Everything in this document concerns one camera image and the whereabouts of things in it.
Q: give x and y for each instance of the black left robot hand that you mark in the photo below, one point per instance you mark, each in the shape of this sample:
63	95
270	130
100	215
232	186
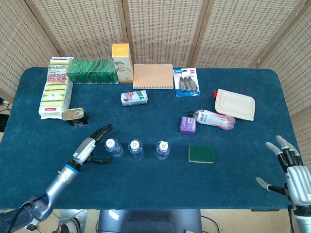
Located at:
85	149

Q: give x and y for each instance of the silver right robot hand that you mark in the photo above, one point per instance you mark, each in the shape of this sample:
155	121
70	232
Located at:
296	179

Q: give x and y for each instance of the clear water bottle white cap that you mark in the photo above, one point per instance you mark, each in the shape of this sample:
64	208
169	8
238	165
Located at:
163	151
136	150
114	149

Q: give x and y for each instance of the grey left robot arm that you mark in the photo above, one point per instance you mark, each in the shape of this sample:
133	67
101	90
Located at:
58	182

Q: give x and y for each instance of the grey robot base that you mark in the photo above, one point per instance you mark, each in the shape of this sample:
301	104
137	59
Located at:
145	221

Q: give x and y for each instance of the yellow white sponge multipack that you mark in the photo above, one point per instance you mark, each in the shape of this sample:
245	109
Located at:
54	97

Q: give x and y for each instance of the grey metal table foot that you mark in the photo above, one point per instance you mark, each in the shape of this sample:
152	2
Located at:
73	214

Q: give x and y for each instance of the blue table cloth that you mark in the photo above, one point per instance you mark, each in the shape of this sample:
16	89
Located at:
145	184

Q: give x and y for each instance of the white green drink can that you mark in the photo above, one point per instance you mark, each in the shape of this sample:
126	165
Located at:
133	98

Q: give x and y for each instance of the clear box of green sachets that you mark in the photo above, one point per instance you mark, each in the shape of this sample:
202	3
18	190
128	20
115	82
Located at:
92	71

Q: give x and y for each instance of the white power strip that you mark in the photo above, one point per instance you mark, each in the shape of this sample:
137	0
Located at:
34	222

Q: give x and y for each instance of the tall orange pomelo print carton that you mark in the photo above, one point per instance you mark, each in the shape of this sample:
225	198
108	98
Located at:
122	63

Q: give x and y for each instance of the beige lidded food container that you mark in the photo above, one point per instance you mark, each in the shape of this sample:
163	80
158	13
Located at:
235	104

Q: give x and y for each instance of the green yellow scrub sponge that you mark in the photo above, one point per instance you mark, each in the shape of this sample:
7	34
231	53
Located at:
201	154

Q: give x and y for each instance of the orange spiral notebook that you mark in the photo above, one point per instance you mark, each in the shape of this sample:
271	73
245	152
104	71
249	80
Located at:
153	76

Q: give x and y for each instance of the pink white plastic drink bottle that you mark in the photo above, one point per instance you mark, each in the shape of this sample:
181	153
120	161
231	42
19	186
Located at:
213	119

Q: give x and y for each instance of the small purple carton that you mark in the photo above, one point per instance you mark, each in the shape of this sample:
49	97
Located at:
187	125

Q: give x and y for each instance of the blue correction tape blister pack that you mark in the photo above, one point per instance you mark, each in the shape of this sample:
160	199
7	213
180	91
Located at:
186	82

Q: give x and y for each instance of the woven wooden folding screen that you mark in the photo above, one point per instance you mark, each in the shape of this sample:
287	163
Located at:
165	29

